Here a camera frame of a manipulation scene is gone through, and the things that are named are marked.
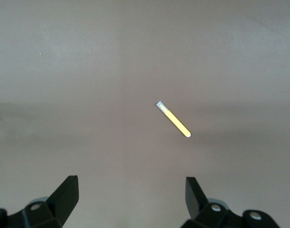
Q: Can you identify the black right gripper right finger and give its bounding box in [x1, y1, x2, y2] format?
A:
[180, 176, 281, 228]

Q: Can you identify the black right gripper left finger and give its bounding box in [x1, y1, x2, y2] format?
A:
[0, 175, 79, 228]

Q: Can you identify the yellow marker pen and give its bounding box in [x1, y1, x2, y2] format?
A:
[156, 100, 192, 139]

